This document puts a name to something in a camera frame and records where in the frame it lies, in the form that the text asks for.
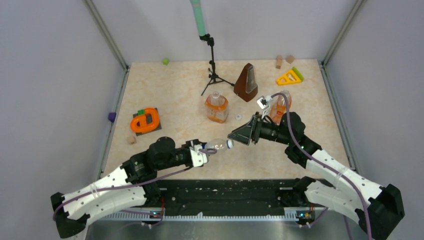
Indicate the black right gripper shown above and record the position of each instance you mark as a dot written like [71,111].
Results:
[243,134]

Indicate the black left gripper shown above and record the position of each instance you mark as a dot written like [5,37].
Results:
[188,144]

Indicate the white cap of water bottle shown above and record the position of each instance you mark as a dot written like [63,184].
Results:
[230,144]

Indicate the blue label water bottle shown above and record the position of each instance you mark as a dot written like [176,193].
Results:
[215,146]

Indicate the orange tea bottle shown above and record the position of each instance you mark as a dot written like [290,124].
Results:
[217,107]
[278,108]

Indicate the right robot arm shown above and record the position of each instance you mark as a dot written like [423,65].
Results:
[377,209]

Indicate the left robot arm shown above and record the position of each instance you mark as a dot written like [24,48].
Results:
[131,184]

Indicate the brown wooden metronome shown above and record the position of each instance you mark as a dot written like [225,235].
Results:
[246,87]

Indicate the small wooden cube left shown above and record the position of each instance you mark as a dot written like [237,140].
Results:
[131,140]

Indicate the black mini tripod stand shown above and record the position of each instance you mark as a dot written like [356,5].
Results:
[213,77]

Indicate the yellow triangle toy block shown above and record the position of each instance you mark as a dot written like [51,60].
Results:
[289,78]

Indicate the wooden block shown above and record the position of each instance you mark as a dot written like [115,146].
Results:
[290,59]
[279,62]

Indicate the green cube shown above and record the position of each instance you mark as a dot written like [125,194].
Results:
[165,61]

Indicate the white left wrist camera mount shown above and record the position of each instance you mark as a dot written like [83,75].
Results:
[198,158]

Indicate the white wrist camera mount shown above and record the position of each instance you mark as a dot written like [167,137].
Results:
[198,158]
[265,103]

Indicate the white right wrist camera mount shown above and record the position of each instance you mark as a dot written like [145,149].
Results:
[265,103]

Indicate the orange ring toy on plate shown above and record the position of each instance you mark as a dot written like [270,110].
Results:
[146,120]

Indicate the purple wall knob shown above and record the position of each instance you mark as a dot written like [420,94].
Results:
[112,117]

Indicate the mint green cylinder handle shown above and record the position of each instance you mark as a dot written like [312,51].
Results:
[198,16]

